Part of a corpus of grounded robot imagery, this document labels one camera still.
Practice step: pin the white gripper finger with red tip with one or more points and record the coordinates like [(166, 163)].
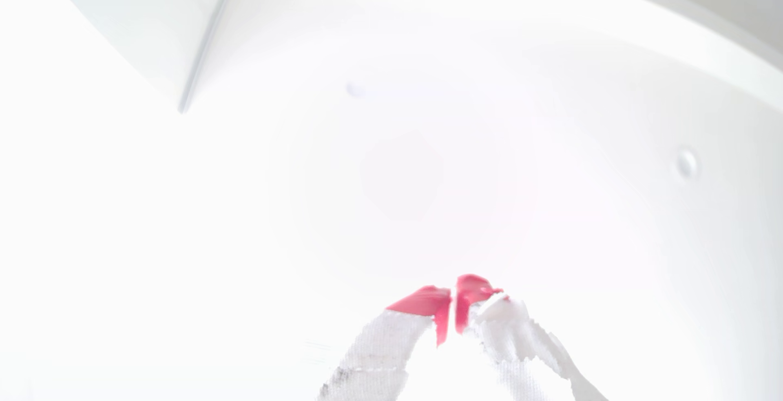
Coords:
[(514, 333), (379, 352)]

